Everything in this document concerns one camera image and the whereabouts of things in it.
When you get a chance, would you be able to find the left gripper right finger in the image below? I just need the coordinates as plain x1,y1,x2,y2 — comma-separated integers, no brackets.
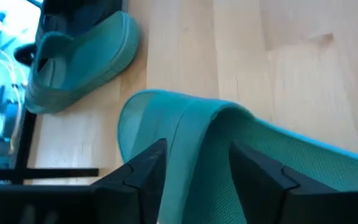
229,140,335,224

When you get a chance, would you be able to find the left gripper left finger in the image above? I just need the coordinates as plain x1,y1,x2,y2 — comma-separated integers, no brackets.
90,138,168,224

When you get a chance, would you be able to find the green slide sandal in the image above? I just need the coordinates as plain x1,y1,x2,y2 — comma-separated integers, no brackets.
24,11,140,115
116,89,358,224

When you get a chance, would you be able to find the wooden shoe rack shelf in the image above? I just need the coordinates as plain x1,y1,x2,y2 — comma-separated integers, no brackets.
11,108,39,186

